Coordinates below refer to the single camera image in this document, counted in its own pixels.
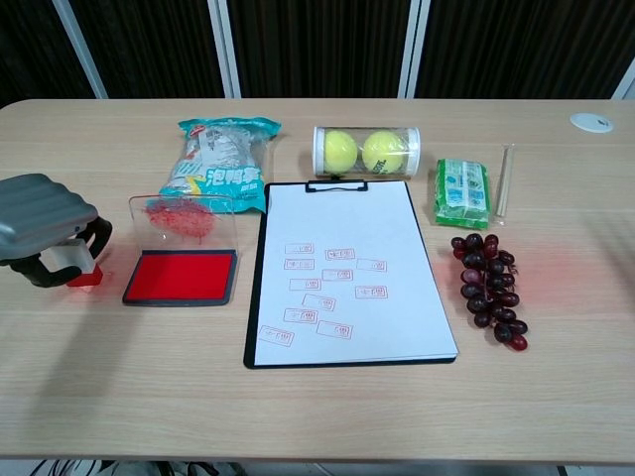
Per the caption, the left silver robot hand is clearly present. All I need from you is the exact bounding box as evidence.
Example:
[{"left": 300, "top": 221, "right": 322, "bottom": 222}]
[{"left": 0, "top": 173, "right": 114, "bottom": 290}]

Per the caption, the clear stamp with red base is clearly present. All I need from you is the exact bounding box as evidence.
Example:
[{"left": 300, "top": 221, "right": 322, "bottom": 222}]
[{"left": 40, "top": 238, "right": 105, "bottom": 294}]

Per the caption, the red ink pad clear lid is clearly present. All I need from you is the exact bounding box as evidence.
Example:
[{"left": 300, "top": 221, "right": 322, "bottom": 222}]
[{"left": 122, "top": 193, "right": 241, "bottom": 306}]

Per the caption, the teal snack bag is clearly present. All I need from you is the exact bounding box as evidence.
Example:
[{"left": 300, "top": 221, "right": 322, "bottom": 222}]
[{"left": 158, "top": 116, "right": 282, "bottom": 215}]

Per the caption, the black clipboard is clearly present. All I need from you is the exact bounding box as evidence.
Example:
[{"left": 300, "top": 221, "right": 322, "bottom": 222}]
[{"left": 242, "top": 178, "right": 458, "bottom": 371}]

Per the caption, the yellow tennis ball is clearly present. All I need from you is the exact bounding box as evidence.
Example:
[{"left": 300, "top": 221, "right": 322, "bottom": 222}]
[
  {"left": 322, "top": 129, "right": 359, "bottom": 175},
  {"left": 361, "top": 130, "right": 406, "bottom": 176}
]

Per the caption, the clear tennis ball tube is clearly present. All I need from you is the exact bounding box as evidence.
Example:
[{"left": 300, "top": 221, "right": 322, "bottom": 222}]
[{"left": 311, "top": 125, "right": 423, "bottom": 179}]

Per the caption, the green tissue pack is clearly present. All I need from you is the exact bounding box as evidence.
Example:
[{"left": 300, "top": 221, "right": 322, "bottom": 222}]
[{"left": 434, "top": 157, "right": 493, "bottom": 229}]

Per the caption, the dark purple grape bunch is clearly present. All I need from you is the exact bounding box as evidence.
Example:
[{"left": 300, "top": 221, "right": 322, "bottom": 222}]
[{"left": 449, "top": 232, "right": 529, "bottom": 352}]

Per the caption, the clear chopstick sleeve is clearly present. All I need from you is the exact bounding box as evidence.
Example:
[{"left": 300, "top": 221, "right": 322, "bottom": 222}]
[{"left": 494, "top": 142, "right": 517, "bottom": 228}]

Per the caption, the white partition post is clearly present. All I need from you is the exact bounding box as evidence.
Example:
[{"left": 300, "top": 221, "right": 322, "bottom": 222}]
[
  {"left": 396, "top": 0, "right": 432, "bottom": 99},
  {"left": 610, "top": 63, "right": 635, "bottom": 101},
  {"left": 206, "top": 0, "right": 243, "bottom": 99},
  {"left": 52, "top": 0, "right": 109, "bottom": 99}
]

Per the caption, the white cable grommet cap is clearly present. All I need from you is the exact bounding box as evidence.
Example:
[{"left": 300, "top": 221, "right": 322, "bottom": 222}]
[{"left": 569, "top": 111, "right": 614, "bottom": 134}]

